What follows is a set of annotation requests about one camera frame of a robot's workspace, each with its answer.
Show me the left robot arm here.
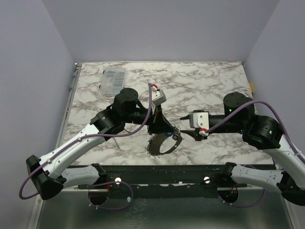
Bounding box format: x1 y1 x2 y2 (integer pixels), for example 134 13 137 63
26 84 182 200

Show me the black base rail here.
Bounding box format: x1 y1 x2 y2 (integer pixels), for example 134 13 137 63
49 164 265 198

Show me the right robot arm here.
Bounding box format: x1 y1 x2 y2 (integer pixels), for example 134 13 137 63
183 92 305 206

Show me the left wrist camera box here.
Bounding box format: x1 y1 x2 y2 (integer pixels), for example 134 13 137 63
152 89 167 106

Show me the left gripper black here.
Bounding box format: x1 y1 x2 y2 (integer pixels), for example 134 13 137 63
123 102 174 135

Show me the metal key ring plate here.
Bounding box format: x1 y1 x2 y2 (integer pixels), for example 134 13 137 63
146 129 183 157

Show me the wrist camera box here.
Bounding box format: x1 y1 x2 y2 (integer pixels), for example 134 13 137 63
189 112 210 137
152 89 167 106

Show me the aluminium side rail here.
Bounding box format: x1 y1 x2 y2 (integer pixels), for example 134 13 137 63
55 62 82 149

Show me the clear plastic organizer box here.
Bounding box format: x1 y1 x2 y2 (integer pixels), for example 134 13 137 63
99 67 127 96

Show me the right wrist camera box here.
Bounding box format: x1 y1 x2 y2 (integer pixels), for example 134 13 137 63
189 112 210 137

